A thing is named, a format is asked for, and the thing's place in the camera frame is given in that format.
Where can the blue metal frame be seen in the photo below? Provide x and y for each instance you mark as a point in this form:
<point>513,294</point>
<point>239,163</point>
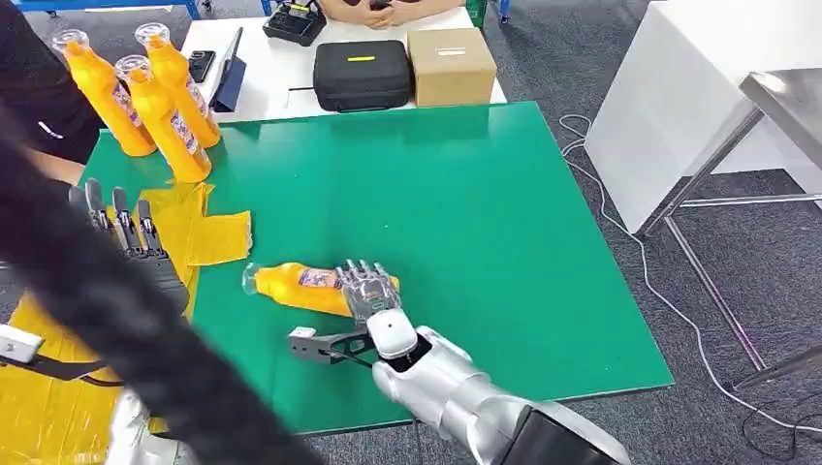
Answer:
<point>186,6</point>

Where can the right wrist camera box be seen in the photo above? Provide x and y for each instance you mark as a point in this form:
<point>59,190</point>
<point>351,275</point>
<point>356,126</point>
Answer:
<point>315,346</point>

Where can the green table mat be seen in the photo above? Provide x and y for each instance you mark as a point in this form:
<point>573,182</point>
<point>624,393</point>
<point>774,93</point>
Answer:
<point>417,192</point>

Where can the orange drink bottle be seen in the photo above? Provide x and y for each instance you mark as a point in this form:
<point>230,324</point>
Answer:
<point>160,122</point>
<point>289,292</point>
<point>103,90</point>
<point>170,70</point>

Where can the steel bench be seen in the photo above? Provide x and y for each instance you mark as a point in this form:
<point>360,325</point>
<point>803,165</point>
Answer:
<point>790,104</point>

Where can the black remote controller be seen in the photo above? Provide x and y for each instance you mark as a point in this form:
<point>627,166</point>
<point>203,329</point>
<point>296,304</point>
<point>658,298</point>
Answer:
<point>294,24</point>

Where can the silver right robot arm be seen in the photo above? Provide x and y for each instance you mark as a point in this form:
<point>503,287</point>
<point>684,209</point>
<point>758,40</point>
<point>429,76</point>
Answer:
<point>449,385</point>

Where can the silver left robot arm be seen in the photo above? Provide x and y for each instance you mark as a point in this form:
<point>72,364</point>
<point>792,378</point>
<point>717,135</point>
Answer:
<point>138,436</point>

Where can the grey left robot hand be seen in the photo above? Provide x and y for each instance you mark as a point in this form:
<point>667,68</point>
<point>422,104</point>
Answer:
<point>154,266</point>

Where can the blurred black sleeve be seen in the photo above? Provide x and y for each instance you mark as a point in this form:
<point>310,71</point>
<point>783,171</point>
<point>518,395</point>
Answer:
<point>128,346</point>

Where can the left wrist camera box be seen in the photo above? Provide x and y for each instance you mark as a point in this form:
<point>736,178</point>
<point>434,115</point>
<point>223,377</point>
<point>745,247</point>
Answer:
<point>19,343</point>

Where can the green crate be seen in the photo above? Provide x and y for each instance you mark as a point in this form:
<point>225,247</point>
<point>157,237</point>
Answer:
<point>476,9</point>

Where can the brown cardboard box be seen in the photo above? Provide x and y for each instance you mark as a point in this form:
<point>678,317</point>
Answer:
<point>453,70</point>

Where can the person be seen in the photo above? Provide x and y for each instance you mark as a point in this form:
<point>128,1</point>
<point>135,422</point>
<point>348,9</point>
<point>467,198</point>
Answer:
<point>38,96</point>

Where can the yellow plastic sheet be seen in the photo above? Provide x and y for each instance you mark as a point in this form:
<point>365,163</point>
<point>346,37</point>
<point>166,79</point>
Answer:
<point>218,241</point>

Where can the white table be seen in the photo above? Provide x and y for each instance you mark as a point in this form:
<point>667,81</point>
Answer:
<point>276,77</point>

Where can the tablet with blue cover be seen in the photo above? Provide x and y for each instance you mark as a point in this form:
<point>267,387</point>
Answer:
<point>230,88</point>

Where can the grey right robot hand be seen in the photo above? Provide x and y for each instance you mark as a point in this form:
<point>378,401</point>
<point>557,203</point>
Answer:
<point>369,292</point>

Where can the black pen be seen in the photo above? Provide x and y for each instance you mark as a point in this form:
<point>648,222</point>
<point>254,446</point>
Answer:
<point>302,88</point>

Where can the black carrying case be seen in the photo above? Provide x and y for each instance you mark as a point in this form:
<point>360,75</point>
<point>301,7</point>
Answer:
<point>363,86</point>

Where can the person's hand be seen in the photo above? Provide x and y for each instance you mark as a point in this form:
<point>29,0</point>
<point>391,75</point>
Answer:
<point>401,14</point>
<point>371,18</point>

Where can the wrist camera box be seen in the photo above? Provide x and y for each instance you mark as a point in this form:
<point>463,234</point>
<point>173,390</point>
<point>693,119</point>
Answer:
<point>19,343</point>
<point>315,346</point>

